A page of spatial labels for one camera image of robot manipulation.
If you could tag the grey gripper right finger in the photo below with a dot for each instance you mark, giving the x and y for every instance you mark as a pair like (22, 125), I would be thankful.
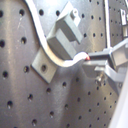
(115, 56)

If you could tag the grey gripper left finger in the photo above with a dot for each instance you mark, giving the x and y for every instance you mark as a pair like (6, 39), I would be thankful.
(102, 72)

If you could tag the grey clip at edge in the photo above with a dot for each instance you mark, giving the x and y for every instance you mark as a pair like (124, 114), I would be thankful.
(124, 23)

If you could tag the white vertical rail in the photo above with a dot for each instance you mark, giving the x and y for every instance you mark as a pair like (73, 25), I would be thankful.
(107, 24)

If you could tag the grey cable routing clip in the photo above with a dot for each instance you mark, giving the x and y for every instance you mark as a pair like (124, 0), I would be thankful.
(56, 49)

